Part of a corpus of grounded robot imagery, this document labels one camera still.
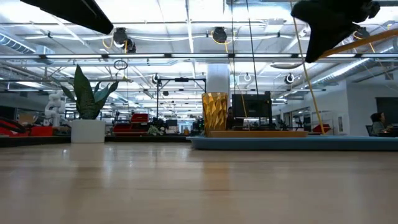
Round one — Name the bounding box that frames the red and black equipment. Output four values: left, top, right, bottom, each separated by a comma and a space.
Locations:
0, 116, 54, 138

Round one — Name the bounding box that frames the white plant pot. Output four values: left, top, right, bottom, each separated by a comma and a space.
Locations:
70, 119, 106, 144

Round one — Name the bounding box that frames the black monitor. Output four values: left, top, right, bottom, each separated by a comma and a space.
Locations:
231, 91, 274, 119

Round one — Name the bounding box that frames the person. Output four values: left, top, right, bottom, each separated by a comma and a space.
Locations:
226, 106, 244, 130
369, 111, 393, 137

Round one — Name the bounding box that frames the red cart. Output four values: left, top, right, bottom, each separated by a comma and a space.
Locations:
112, 113, 150, 135

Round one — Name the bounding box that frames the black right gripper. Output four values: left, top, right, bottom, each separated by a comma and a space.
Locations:
290, 0, 381, 63

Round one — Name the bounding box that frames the black metal frame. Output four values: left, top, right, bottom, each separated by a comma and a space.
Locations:
155, 77, 208, 127

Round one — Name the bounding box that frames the white robot figure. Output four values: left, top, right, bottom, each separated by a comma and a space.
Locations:
44, 90, 68, 128

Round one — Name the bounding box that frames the amber faceted plastic cup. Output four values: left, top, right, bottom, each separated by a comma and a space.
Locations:
201, 91, 229, 136

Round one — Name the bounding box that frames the green snake plant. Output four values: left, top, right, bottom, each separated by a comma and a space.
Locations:
60, 63, 120, 121

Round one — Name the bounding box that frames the wooden board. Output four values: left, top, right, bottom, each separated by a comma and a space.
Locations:
207, 130, 309, 139

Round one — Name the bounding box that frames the blue tray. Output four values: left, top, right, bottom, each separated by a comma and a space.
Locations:
185, 135, 398, 152

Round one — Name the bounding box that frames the black hanging cable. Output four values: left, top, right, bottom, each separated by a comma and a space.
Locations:
245, 0, 261, 94

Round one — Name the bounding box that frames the yellow hanging cable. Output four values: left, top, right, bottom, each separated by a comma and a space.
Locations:
291, 17, 326, 136

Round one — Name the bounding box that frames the small white-flowered plant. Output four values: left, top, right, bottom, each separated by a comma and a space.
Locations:
147, 124, 163, 136

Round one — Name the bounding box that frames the small red object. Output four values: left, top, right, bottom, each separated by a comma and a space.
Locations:
312, 123, 332, 134

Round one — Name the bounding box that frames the white column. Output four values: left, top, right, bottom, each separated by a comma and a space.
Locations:
206, 63, 231, 94

